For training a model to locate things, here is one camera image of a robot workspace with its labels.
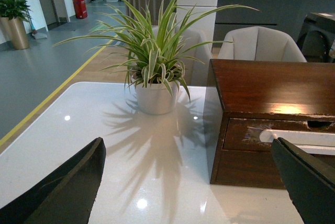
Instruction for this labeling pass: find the mop with blue handle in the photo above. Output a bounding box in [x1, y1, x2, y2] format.
[26, 8, 48, 39]

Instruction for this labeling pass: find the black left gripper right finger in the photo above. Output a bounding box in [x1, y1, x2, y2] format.
[271, 137, 334, 223]

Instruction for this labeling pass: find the wooden drawer with white handle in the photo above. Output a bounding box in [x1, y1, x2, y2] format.
[222, 118, 334, 156]

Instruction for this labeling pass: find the black chair at right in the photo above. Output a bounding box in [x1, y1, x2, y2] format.
[297, 13, 334, 63]

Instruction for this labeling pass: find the red bin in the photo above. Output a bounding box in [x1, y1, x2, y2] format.
[73, 0, 87, 19]

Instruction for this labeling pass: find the spider plant in white pot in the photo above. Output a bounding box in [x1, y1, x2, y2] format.
[66, 0, 244, 115]

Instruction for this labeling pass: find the right grey armchair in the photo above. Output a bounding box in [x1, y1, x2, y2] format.
[218, 26, 307, 62]

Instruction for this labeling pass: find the left grey armchair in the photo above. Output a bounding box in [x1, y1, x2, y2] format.
[151, 25, 213, 87]

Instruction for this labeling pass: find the potted plant in gold planter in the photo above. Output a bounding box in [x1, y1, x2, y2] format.
[1, 0, 31, 50]

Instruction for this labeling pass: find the dark wooden drawer cabinet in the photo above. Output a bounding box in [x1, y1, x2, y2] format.
[203, 59, 334, 189]

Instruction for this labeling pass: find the grey armchair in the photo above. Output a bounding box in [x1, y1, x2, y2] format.
[218, 26, 307, 62]
[151, 25, 213, 87]

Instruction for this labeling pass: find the grey counter with white top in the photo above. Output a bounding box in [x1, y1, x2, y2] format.
[214, 0, 334, 41]

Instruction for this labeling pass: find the white pillar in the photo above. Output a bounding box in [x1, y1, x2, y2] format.
[176, 0, 220, 49]

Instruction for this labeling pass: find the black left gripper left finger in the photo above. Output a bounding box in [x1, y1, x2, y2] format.
[1, 137, 106, 223]

